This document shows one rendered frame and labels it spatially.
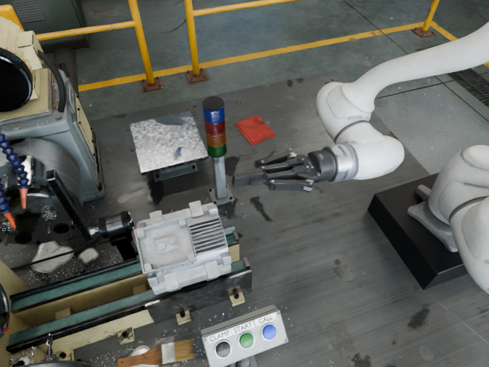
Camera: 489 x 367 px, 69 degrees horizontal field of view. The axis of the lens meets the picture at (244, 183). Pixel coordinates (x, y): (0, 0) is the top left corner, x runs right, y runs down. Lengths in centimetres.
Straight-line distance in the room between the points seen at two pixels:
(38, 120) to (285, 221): 82
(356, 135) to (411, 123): 219
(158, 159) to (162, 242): 52
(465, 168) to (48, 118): 114
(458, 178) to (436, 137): 199
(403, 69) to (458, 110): 252
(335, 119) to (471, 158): 36
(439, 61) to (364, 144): 23
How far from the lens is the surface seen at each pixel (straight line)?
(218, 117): 102
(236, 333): 79
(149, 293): 102
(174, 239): 84
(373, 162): 90
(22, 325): 119
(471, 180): 106
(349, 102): 95
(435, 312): 123
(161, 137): 138
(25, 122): 121
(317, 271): 117
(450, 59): 85
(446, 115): 330
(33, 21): 393
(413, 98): 337
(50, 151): 112
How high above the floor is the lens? 183
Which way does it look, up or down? 50 degrees down
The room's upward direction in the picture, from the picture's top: straight up
